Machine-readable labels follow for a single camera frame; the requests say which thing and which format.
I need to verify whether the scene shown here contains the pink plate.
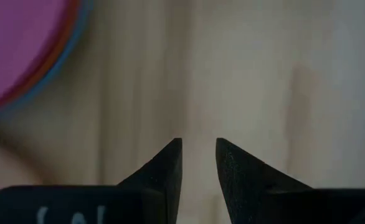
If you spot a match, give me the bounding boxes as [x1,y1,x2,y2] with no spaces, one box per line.
[0,0,74,108]

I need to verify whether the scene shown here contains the stack of coloured plates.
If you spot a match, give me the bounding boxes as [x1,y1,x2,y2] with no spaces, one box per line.
[0,0,95,124]

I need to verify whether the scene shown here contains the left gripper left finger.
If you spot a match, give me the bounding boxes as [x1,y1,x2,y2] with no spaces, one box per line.
[116,138,183,224]

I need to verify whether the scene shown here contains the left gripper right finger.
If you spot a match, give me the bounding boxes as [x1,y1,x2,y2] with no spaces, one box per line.
[216,138,313,224]

